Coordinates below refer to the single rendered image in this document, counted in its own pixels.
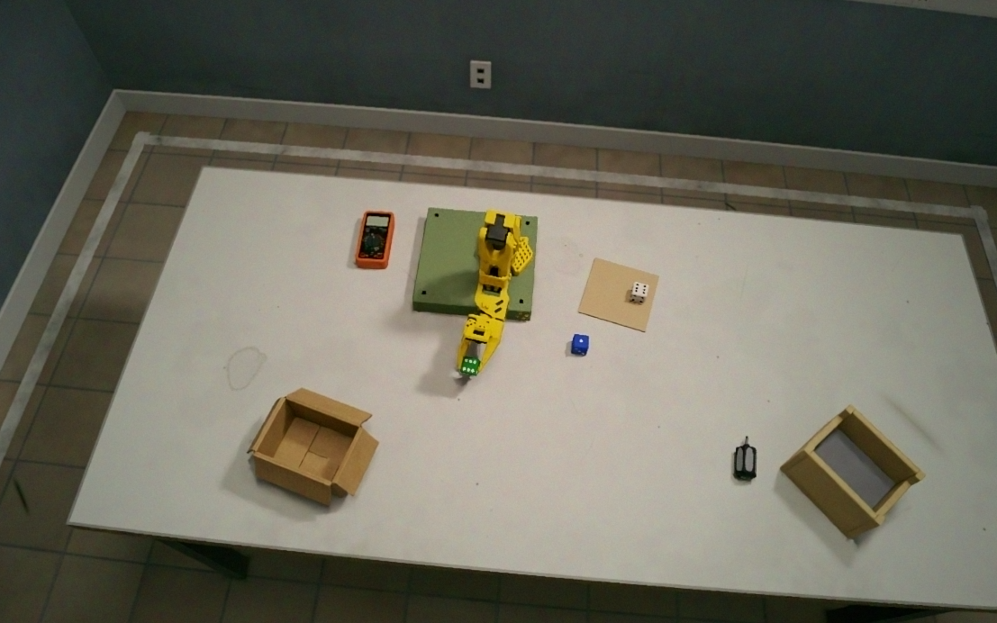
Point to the green die with white pips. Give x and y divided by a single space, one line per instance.
470 366

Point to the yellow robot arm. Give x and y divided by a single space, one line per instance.
497 244

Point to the blue die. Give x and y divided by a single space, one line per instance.
580 344

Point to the tan flat mat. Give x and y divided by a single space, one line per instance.
607 295

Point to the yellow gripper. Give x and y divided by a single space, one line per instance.
475 331

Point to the orange digital multimeter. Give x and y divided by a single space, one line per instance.
375 240

